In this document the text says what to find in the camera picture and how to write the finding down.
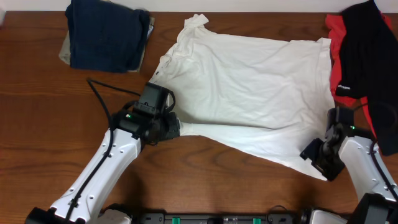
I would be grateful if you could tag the folded beige garment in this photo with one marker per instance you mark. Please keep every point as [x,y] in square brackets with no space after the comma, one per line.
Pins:
[64,53]

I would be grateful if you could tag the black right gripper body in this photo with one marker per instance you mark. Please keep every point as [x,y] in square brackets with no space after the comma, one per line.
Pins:
[314,153]

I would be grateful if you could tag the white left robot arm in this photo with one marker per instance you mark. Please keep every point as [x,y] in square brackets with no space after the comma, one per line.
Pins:
[122,143]

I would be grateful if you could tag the red and black garment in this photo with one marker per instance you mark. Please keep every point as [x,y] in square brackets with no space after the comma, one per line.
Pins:
[364,51]

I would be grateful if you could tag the folded navy blue garment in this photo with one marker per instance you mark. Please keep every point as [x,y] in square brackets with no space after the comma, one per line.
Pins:
[106,36]

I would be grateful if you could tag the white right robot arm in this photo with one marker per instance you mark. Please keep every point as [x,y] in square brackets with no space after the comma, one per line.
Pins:
[347,147]

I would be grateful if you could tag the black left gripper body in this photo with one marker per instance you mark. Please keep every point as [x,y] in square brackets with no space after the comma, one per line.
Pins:
[173,125]

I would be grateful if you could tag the white t-shirt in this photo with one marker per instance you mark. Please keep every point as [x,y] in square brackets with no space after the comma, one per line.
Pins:
[268,98]

